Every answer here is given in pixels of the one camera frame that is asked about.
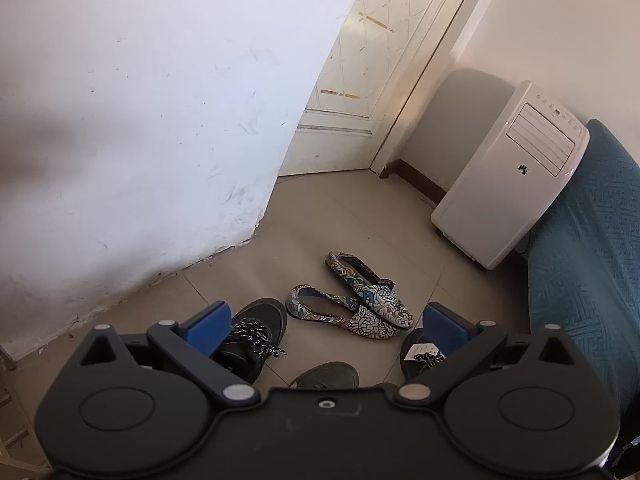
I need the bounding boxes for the black work shoe with tag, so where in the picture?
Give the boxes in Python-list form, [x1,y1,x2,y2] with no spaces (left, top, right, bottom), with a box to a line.
[400,327,446,382]

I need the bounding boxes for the cream panelled door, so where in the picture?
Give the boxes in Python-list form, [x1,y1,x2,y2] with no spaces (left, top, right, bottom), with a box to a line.
[280,0,463,176]

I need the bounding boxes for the teal fabric sofa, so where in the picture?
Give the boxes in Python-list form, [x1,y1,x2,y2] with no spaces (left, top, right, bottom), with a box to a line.
[528,119,639,411]

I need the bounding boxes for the olive green sneaker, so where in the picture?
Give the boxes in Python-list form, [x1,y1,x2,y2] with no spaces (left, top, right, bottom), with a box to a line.
[288,362,359,390]

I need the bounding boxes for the white portable air cooler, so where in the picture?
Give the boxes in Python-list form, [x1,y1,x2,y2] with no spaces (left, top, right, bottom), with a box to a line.
[431,80,589,270]

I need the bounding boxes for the black work shoe speckled laces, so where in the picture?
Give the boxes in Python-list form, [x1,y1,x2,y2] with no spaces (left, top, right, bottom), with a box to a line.
[210,298,288,384]

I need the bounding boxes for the metal folding rack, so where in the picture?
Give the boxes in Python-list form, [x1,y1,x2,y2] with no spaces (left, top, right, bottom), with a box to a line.
[1,349,49,479]

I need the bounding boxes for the patterned flat slipper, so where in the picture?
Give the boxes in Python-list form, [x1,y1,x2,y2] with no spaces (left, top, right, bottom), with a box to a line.
[285,284,400,340]
[326,252,414,330]

